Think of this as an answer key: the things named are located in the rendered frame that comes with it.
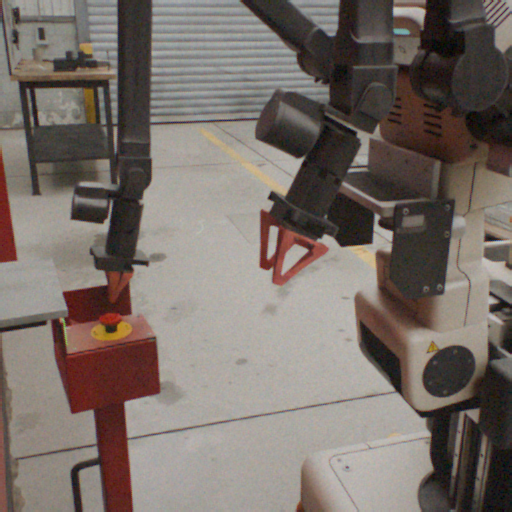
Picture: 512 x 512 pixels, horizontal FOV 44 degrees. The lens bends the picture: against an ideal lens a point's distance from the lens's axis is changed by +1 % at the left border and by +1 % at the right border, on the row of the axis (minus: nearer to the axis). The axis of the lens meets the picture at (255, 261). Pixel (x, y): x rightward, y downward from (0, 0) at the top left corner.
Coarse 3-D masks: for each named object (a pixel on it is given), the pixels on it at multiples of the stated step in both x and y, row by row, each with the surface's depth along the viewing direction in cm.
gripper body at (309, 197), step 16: (304, 160) 79; (304, 176) 77; (272, 192) 83; (288, 192) 79; (304, 192) 77; (320, 192) 77; (336, 192) 79; (288, 208) 77; (304, 208) 78; (320, 208) 78; (304, 224) 75; (320, 224) 76
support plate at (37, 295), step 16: (0, 272) 81; (16, 272) 81; (32, 272) 81; (48, 272) 81; (0, 288) 76; (16, 288) 76; (32, 288) 76; (48, 288) 76; (0, 304) 72; (16, 304) 72; (32, 304) 72; (48, 304) 72; (64, 304) 72; (0, 320) 68; (16, 320) 69; (32, 320) 70
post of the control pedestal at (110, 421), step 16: (96, 416) 122; (112, 416) 122; (96, 432) 125; (112, 432) 123; (112, 448) 124; (128, 448) 126; (112, 464) 125; (128, 464) 127; (112, 480) 126; (128, 480) 128; (112, 496) 128; (128, 496) 129
